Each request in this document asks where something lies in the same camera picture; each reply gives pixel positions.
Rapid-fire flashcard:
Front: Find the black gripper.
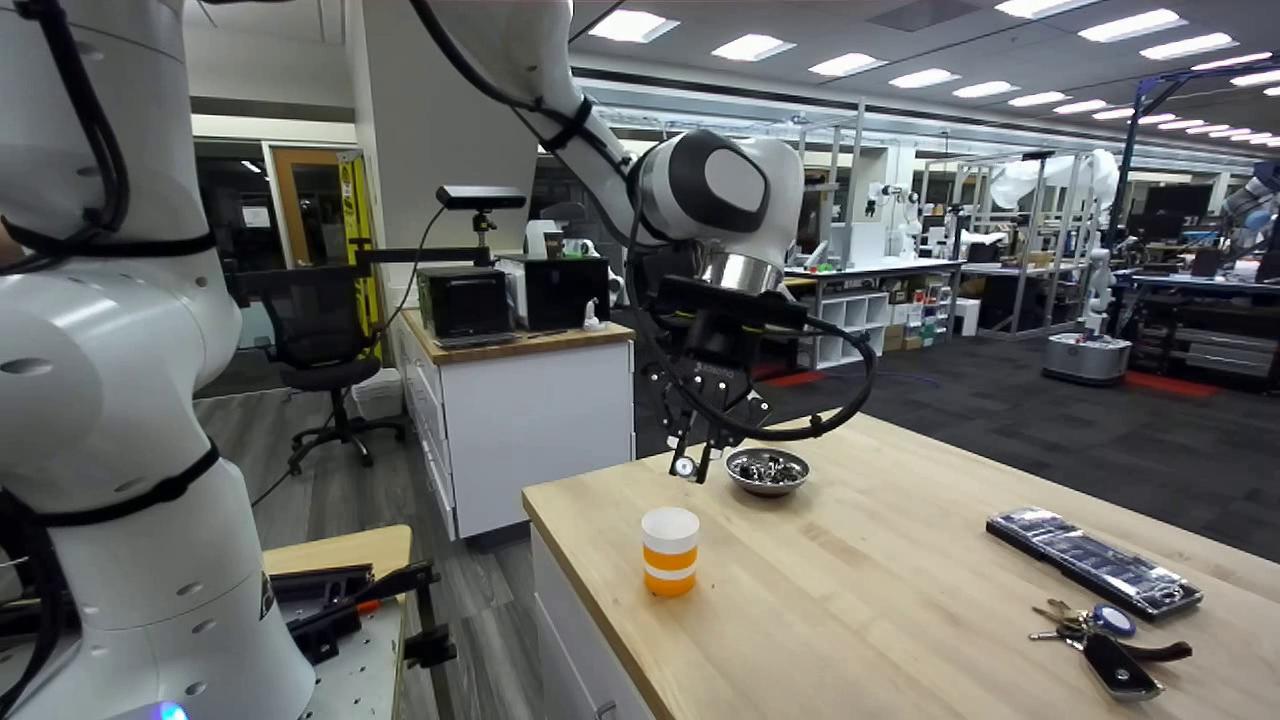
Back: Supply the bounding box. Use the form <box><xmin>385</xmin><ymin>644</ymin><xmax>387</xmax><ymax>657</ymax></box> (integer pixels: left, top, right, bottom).
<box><xmin>643</xmin><ymin>277</ymin><xmax>808</xmax><ymax>483</ymax></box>

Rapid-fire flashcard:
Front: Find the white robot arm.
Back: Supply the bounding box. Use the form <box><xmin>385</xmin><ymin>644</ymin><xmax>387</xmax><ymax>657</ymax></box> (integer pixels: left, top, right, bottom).
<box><xmin>0</xmin><ymin>0</ymin><xmax>318</xmax><ymax>720</ymax></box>

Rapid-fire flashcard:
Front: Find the orange white plastic cup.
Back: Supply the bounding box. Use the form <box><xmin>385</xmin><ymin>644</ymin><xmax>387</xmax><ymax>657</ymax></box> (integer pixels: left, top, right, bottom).
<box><xmin>639</xmin><ymin>507</ymin><xmax>699</xmax><ymax>601</ymax></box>

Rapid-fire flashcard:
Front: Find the small dark metal bowl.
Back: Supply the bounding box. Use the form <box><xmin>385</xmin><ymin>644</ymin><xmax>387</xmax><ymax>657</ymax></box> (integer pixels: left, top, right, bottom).
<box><xmin>729</xmin><ymin>447</ymin><xmax>808</xmax><ymax>499</ymax></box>

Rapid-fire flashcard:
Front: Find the white cabinet wooden top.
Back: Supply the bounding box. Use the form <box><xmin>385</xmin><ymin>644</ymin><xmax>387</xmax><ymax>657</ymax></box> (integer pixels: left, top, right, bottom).
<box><xmin>394</xmin><ymin>314</ymin><xmax>635</xmax><ymax>542</ymax></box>

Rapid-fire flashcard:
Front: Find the black box on cabinet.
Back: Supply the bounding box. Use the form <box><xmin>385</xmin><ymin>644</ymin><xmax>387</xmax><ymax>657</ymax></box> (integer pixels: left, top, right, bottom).
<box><xmin>524</xmin><ymin>257</ymin><xmax>607</xmax><ymax>331</ymax></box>

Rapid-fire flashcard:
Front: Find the white shelf cabinet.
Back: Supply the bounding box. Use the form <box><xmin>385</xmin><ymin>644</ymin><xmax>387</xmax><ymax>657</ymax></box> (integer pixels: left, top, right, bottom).
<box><xmin>798</xmin><ymin>292</ymin><xmax>888</xmax><ymax>372</ymax></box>

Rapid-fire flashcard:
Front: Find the black monitor on cabinet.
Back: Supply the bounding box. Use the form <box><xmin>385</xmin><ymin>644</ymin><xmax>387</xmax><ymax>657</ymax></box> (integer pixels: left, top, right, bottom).
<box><xmin>419</xmin><ymin>270</ymin><xmax>514</xmax><ymax>339</ymax></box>

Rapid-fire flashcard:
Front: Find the small wooden side table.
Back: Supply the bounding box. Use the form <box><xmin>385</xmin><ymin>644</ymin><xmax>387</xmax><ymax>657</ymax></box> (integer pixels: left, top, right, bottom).
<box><xmin>266</xmin><ymin>526</ymin><xmax>414</xmax><ymax>578</ymax></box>

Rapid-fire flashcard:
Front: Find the black office chair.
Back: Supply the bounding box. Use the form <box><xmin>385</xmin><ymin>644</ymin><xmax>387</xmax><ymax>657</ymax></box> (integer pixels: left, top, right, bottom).
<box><xmin>261</xmin><ymin>264</ymin><xmax>405</xmax><ymax>469</ymax></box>

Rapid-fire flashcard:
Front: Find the black clamp tool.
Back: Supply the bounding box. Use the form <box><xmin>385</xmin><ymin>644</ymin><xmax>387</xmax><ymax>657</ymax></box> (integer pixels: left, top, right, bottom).
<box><xmin>269</xmin><ymin>565</ymin><xmax>442</xmax><ymax>663</ymax></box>

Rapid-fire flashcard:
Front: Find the background white robot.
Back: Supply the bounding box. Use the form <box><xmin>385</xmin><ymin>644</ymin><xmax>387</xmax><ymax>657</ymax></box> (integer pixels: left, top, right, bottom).
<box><xmin>1041</xmin><ymin>150</ymin><xmax>1138</xmax><ymax>389</ymax></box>

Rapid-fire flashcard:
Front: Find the key bunch with fob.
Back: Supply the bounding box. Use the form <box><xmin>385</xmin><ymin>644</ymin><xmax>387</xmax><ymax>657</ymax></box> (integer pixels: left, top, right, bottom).
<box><xmin>1038</xmin><ymin>601</ymin><xmax>1194</xmax><ymax>700</ymax></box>

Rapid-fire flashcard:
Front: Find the black remote control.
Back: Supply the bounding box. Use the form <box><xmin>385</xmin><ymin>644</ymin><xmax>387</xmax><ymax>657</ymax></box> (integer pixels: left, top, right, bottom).
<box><xmin>987</xmin><ymin>507</ymin><xmax>1205</xmax><ymax>621</ymax></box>

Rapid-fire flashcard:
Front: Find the black camera on stand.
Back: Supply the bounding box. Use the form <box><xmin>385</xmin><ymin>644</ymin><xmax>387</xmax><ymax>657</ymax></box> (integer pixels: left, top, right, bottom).
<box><xmin>438</xmin><ymin>186</ymin><xmax>524</xmax><ymax>213</ymax></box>

